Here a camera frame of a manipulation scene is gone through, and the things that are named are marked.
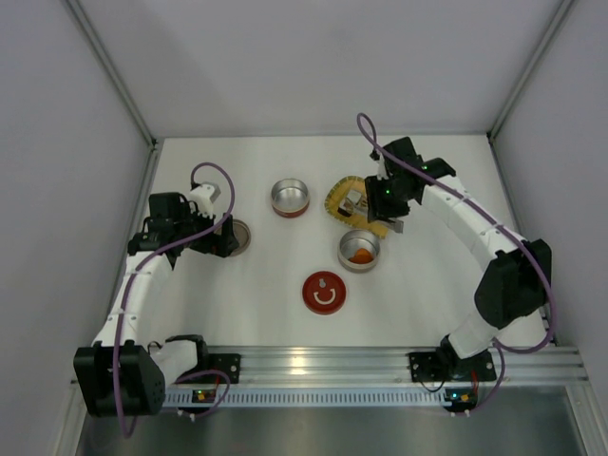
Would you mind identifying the red round lid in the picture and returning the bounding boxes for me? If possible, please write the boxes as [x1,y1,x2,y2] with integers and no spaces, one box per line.
[301,271,347,315]

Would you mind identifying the woven bamboo tray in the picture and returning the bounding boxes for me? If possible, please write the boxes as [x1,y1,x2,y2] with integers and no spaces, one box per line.
[324,176,368,226]

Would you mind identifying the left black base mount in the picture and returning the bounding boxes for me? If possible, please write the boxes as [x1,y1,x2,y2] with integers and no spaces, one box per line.
[209,351,241,384]

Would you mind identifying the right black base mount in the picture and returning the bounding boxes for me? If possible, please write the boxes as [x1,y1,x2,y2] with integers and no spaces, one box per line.
[408,351,447,384]

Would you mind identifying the orange fried shrimp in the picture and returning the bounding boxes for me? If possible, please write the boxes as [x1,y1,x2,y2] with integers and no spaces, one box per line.
[349,253,374,264]

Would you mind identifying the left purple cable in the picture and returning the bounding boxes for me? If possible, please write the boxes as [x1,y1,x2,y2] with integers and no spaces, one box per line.
[113,161,236,438]

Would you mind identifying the purple cable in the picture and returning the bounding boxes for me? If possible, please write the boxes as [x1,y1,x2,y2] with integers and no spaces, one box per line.
[113,161,236,438]
[355,112,555,409]

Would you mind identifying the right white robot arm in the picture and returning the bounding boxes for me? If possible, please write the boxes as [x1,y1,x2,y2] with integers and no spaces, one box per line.
[365,137,552,376]

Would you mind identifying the brown round lid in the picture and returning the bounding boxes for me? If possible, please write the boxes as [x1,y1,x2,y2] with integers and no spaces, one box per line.
[230,218,251,257]

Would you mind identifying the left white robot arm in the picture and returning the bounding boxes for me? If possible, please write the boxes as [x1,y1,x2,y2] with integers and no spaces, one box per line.
[73,182,238,417]

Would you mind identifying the metal tongs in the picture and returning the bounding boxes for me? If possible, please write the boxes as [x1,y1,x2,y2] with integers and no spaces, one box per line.
[340,198,403,238]

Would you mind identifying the slotted cable duct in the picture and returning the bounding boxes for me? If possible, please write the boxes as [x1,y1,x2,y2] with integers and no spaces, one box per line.
[162,385,472,411]

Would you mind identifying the aluminium mounting rail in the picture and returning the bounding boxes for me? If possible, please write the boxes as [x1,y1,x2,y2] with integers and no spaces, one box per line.
[193,347,588,390]

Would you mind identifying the white sushi piece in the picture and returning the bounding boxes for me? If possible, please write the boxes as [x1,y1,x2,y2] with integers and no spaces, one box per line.
[346,189,365,207]

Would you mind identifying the beige-banded metal bowl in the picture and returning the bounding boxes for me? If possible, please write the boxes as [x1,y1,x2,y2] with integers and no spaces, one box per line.
[337,230,381,274]

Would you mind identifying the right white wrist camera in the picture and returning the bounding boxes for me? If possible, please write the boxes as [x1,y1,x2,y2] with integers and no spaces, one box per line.
[370,150,388,180]

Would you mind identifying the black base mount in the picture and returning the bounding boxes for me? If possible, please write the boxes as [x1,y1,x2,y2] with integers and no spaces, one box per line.
[209,351,241,384]
[408,351,447,384]

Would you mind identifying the red-banded metal bowl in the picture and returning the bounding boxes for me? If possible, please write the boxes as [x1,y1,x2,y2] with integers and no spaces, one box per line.
[270,178,310,219]

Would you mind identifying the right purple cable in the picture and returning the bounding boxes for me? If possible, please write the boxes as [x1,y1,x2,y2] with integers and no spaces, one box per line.
[355,112,555,409]

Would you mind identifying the red-brown food piece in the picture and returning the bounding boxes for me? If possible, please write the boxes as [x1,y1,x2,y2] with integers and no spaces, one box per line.
[353,248,374,264]

